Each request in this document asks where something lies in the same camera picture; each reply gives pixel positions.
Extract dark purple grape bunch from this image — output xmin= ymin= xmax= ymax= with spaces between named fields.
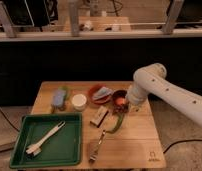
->
xmin=114 ymin=104 xmax=129 ymax=114

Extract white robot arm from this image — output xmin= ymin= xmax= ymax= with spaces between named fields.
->
xmin=126 ymin=63 xmax=202 ymax=126

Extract white paper cup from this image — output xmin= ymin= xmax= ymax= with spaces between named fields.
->
xmin=71 ymin=94 xmax=87 ymax=111

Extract orange fruit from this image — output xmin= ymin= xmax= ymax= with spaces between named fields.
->
xmin=115 ymin=97 xmax=127 ymax=105

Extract green chili pepper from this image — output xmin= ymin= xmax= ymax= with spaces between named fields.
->
xmin=106 ymin=113 xmax=125 ymax=134

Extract dark brown bowl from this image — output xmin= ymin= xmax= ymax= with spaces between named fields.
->
xmin=112 ymin=90 xmax=127 ymax=108

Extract wooden table board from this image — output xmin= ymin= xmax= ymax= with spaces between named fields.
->
xmin=31 ymin=81 xmax=166 ymax=170

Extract grey folded cloth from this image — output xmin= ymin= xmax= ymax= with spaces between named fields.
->
xmin=92 ymin=86 xmax=113 ymax=100

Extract small wooden block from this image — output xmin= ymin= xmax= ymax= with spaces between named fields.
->
xmin=90 ymin=106 xmax=109 ymax=127

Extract orange red plate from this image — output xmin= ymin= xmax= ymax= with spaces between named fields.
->
xmin=88 ymin=84 xmax=113 ymax=105

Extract metal fork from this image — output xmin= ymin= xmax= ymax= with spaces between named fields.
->
xmin=89 ymin=130 xmax=106 ymax=163

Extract green leafy vegetable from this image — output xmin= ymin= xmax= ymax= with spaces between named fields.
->
xmin=60 ymin=86 xmax=71 ymax=99

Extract green plastic tray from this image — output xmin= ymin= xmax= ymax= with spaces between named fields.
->
xmin=9 ymin=113 xmax=82 ymax=169

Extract black cable right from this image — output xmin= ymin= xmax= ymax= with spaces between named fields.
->
xmin=162 ymin=138 xmax=202 ymax=154

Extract black cable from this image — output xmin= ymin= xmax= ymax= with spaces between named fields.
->
xmin=162 ymin=138 xmax=202 ymax=154
xmin=0 ymin=106 xmax=21 ymax=133

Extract black cable left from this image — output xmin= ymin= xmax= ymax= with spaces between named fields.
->
xmin=0 ymin=106 xmax=21 ymax=133

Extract metal frame rail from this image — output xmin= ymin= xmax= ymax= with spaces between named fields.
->
xmin=0 ymin=0 xmax=202 ymax=42

